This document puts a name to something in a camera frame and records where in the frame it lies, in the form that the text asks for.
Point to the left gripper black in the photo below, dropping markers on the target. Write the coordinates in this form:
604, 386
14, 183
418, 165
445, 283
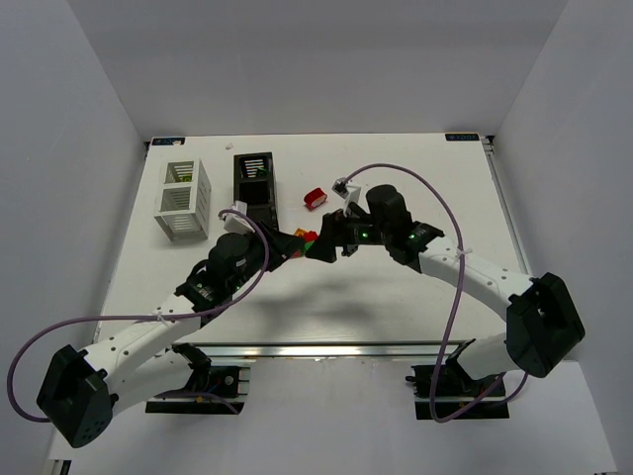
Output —
276, 239

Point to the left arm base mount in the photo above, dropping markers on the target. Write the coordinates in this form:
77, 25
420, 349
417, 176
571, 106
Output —
211, 388

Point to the white slotted container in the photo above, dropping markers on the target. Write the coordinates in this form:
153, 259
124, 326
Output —
182, 210

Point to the red and green brick stack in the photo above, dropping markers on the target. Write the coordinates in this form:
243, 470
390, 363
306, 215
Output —
309, 238

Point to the black slotted container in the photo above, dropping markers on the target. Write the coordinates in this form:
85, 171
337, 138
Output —
258, 193

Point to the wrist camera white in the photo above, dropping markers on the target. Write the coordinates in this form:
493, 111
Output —
235, 222
349, 191

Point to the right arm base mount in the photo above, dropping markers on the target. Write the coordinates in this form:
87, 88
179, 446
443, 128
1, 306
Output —
452, 394

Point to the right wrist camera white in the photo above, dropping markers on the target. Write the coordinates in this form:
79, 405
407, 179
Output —
349, 191

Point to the red rounded flower brick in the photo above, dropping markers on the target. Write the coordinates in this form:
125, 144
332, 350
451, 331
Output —
315, 199

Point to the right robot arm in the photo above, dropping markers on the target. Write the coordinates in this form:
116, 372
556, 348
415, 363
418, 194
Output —
542, 324

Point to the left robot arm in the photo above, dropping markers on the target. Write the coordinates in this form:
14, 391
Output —
85, 388

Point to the aluminium table rail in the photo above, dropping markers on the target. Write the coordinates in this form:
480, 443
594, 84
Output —
323, 350

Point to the blue label right corner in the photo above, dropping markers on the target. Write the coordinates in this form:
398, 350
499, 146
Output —
461, 137

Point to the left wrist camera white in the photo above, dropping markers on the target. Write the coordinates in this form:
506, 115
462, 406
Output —
235, 222

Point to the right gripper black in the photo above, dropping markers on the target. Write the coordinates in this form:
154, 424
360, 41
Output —
337, 234

